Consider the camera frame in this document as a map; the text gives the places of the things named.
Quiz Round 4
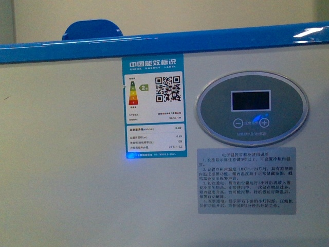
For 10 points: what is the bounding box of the oval grey control panel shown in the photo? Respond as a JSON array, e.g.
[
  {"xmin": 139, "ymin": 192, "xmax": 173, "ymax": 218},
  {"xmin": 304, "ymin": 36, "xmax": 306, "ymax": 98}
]
[{"xmin": 195, "ymin": 71, "xmax": 309, "ymax": 147}]

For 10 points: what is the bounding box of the blue lid handle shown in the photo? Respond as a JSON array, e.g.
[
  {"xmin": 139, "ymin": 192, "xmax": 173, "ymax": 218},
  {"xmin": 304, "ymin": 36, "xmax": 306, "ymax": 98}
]
[{"xmin": 62, "ymin": 19, "xmax": 123, "ymax": 41}]

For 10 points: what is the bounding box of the white chest freezer blue rim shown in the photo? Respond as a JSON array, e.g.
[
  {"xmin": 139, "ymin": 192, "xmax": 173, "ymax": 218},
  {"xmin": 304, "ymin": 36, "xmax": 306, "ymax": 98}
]
[{"xmin": 1, "ymin": 22, "xmax": 328, "ymax": 246}]

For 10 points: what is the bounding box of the grey instruction sticker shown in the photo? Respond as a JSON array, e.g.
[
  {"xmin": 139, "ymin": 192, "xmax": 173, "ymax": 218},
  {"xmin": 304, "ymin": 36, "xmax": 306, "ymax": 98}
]
[{"xmin": 197, "ymin": 147, "xmax": 297, "ymax": 215}]

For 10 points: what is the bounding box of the blue energy label sticker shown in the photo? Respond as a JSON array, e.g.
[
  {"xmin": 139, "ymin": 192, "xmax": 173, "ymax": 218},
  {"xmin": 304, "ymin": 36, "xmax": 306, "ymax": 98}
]
[{"xmin": 122, "ymin": 54, "xmax": 187, "ymax": 158}]

